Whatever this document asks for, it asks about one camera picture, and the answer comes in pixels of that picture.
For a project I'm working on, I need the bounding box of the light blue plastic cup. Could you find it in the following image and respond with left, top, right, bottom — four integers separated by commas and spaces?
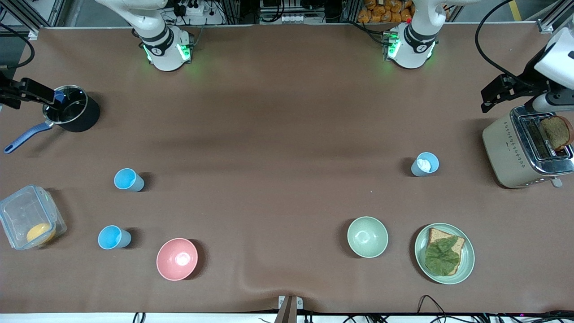
411, 152, 440, 177
113, 168, 145, 192
98, 225, 132, 250

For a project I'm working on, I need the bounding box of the beige chrome toaster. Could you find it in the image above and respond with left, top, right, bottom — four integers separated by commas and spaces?
482, 104, 574, 189

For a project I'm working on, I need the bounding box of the dark brown toast slice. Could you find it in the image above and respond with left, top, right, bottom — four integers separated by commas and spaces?
539, 115, 574, 152

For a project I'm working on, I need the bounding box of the clear plastic food container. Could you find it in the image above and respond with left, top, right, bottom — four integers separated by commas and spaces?
0, 184, 68, 250

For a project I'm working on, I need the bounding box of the yellow orange fruit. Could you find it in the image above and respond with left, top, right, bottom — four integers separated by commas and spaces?
26, 223, 57, 245

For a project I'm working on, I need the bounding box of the brown bread slice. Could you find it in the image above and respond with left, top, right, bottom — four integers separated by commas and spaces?
425, 227, 466, 276

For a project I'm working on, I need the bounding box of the orange snack bag pile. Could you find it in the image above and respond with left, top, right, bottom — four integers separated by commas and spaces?
357, 0, 414, 24

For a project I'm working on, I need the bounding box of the green lettuce leaf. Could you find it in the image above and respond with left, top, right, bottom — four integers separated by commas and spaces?
424, 236, 461, 273

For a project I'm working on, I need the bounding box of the pale green plate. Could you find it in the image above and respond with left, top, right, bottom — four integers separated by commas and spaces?
414, 223, 475, 285

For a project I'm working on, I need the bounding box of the pale green bowl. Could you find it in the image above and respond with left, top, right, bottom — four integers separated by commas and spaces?
347, 216, 389, 259

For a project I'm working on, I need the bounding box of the pink bowl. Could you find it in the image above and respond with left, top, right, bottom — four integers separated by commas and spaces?
156, 238, 199, 282

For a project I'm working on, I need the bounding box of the white power strip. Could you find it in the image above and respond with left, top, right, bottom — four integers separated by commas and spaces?
259, 13, 302, 24

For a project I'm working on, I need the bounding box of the brown table cover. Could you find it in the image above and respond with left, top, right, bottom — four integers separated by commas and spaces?
0, 22, 574, 314

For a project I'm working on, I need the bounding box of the aluminium frame profile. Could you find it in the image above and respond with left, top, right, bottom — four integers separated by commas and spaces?
536, 0, 574, 34
0, 0, 68, 41

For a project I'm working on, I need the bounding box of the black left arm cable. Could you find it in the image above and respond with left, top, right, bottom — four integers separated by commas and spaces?
474, 0, 534, 88

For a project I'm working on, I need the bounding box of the black saucepan with blue handle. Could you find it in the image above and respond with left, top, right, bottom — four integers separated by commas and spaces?
4, 84, 101, 155

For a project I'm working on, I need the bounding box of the black looped cable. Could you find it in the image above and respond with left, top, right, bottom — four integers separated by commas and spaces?
417, 295, 449, 323

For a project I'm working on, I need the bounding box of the metal mount bracket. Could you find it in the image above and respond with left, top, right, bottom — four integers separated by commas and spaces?
277, 295, 304, 323

